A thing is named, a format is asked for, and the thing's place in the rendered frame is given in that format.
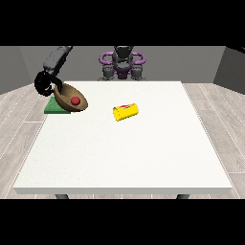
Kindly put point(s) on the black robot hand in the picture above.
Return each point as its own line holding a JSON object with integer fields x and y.
{"x": 43, "y": 83}

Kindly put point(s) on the brown wooden bowl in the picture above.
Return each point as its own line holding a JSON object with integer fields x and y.
{"x": 67, "y": 97}

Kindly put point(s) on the green square pad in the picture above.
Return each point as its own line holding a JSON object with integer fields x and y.
{"x": 55, "y": 107}

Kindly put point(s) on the small red ball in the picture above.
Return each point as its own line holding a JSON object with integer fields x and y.
{"x": 75, "y": 100}

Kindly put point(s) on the yellow cup with melon print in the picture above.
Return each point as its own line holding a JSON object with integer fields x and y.
{"x": 126, "y": 111}

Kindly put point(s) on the grey robot trunk purple rings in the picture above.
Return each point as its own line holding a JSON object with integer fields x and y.
{"x": 122, "y": 65}

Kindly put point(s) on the dark table leg stub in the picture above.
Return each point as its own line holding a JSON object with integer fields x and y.
{"x": 61, "y": 196}
{"x": 182, "y": 196}

